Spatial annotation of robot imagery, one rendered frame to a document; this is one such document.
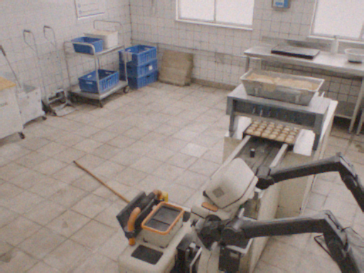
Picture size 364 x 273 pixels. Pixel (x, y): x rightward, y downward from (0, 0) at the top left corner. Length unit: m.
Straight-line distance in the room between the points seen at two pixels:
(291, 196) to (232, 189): 1.55
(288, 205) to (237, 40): 3.79
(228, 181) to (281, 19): 4.69
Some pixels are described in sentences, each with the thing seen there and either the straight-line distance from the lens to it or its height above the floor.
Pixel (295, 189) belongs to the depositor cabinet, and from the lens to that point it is 2.95.
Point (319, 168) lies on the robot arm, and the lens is 1.68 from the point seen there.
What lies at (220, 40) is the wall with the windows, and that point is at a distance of 6.39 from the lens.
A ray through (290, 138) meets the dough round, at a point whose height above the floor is 0.92.
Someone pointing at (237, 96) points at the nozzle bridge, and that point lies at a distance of 2.78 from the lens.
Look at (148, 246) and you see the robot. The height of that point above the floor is 0.81.
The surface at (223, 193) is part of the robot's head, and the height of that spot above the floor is 1.25.
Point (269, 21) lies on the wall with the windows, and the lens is 6.04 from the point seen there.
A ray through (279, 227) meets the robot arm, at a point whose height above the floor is 1.28.
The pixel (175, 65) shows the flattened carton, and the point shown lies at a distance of 6.70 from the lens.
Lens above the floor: 2.13
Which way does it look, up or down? 33 degrees down
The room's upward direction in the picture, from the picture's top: 2 degrees clockwise
